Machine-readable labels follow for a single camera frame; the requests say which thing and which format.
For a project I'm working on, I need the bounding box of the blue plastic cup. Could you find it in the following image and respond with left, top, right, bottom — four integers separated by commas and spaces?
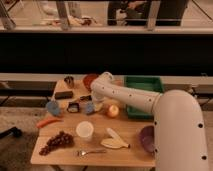
46, 101, 60, 116

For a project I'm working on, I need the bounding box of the red bowl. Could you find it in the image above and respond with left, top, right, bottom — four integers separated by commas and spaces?
83, 74, 98, 91

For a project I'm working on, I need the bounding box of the green plastic bin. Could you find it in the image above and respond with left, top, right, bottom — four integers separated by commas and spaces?
124, 75, 164, 120

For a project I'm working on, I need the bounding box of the blue sponge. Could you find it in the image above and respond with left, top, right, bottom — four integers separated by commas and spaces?
85, 102, 95, 115

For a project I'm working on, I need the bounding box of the yellow red apple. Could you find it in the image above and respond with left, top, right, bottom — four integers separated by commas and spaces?
107, 105, 119, 118

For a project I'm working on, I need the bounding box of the person in background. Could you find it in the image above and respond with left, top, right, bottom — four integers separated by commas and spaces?
107, 0, 189, 26

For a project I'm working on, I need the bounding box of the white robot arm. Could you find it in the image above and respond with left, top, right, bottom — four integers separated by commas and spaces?
90, 72, 210, 171

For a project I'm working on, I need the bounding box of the white plastic cup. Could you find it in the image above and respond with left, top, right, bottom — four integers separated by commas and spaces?
76, 121, 94, 141

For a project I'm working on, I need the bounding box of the small metal cup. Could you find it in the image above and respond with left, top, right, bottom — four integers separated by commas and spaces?
64, 76, 74, 88

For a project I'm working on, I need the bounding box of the orange carrot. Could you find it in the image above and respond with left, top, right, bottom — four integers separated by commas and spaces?
36, 117, 62, 129

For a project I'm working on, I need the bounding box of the peeled banana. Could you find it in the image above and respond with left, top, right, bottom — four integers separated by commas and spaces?
101, 128, 130, 149

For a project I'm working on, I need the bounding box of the purple bowl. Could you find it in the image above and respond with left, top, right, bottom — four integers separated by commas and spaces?
139, 126, 155, 153

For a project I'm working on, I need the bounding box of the bunch of dark grapes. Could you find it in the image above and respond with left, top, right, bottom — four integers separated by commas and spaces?
39, 131, 74, 156

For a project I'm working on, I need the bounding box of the black rectangular block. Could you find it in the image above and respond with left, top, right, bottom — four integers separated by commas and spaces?
54, 91, 73, 100

